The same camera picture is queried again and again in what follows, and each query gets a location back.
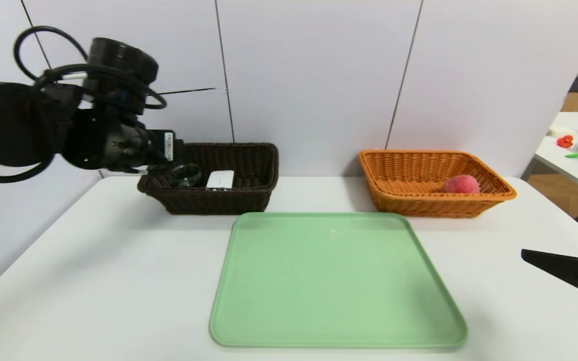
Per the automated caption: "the white plastic box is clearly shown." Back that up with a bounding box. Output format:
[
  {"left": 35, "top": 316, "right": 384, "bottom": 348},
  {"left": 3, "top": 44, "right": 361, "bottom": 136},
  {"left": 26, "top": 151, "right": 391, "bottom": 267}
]
[{"left": 206, "top": 170, "right": 235, "bottom": 190}]

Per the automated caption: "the glass cup with black handle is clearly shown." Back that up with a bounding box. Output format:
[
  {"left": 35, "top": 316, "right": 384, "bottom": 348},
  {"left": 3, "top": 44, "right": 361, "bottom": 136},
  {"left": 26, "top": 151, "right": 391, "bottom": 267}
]
[{"left": 169, "top": 163, "right": 203, "bottom": 189}]

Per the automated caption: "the pink peach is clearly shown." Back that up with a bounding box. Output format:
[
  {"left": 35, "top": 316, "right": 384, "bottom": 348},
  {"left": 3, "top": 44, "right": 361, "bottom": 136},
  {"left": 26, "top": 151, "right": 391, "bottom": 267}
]
[{"left": 443, "top": 174, "right": 480, "bottom": 195}]

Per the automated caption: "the dark brown wicker basket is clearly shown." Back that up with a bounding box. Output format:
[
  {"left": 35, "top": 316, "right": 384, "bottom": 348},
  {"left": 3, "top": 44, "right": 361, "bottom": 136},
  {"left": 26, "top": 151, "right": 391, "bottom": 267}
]
[{"left": 137, "top": 143, "right": 279, "bottom": 216}]

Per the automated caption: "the orange wicker basket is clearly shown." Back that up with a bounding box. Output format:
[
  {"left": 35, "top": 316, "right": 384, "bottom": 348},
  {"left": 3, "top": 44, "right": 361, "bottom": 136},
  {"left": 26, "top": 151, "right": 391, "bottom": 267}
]
[{"left": 358, "top": 150, "right": 516, "bottom": 218}]

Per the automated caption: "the light green plastic tray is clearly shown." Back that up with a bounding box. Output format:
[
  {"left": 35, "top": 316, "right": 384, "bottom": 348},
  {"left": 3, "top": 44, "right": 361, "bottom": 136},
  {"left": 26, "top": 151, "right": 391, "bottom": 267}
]
[{"left": 210, "top": 212, "right": 468, "bottom": 347}]

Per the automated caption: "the thin black zip tie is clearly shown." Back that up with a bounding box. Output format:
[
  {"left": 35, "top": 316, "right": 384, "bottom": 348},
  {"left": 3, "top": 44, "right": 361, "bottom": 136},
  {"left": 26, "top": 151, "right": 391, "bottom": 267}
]
[{"left": 158, "top": 87, "right": 227, "bottom": 95}]

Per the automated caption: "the white round-edged side table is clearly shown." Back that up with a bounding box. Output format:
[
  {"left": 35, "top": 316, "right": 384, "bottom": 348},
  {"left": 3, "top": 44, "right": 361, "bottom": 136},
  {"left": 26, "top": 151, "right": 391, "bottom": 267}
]
[{"left": 534, "top": 111, "right": 578, "bottom": 198}]

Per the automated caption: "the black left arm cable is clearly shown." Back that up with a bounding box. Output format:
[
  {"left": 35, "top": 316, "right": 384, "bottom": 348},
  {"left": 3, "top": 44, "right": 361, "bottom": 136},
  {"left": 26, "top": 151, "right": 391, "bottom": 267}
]
[{"left": 14, "top": 26, "right": 168, "bottom": 110}]

